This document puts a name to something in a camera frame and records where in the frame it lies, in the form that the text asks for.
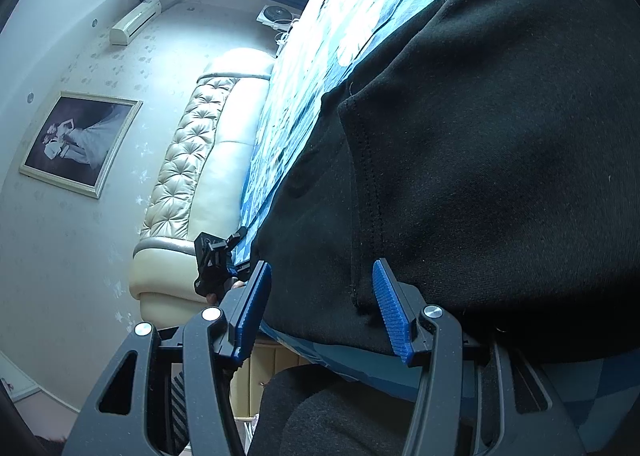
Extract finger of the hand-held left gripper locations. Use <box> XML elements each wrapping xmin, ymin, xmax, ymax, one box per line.
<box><xmin>221</xmin><ymin>226</ymin><xmax>250</xmax><ymax>257</ymax></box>

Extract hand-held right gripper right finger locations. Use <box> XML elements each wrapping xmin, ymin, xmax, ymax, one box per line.
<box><xmin>372</xmin><ymin>258</ymin><xmax>587</xmax><ymax>456</ymax></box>

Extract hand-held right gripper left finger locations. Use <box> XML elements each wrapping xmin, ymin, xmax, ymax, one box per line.
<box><xmin>62</xmin><ymin>260</ymin><xmax>274</xmax><ymax>456</ymax></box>

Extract black pants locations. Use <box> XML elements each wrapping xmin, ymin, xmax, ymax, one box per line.
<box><xmin>249</xmin><ymin>0</ymin><xmax>640</xmax><ymax>365</ymax></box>

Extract beige tufted leather headboard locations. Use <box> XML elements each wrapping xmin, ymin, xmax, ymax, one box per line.
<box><xmin>129</xmin><ymin>48</ymin><xmax>275</xmax><ymax>333</ymax></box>

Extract person's leg in grey trousers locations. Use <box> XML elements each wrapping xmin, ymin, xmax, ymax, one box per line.
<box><xmin>247</xmin><ymin>363</ymin><xmax>427</xmax><ymax>456</ymax></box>

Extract white box fan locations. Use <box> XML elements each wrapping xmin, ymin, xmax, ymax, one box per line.
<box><xmin>256</xmin><ymin>4</ymin><xmax>304</xmax><ymax>34</ymax></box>

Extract wooden bed frame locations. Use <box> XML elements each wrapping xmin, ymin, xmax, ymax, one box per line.
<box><xmin>233</xmin><ymin>339</ymin><xmax>302</xmax><ymax>425</ymax></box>

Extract framed wall picture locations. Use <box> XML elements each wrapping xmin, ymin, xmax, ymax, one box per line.
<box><xmin>18</xmin><ymin>90</ymin><xmax>144</xmax><ymax>201</ymax></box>

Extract white cable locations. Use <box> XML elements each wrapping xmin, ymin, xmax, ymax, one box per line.
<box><xmin>274</xmin><ymin>18</ymin><xmax>302</xmax><ymax>47</ymax></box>

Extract white wall air conditioner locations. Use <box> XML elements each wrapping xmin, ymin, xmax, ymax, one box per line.
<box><xmin>109</xmin><ymin>0</ymin><xmax>164</xmax><ymax>47</ymax></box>

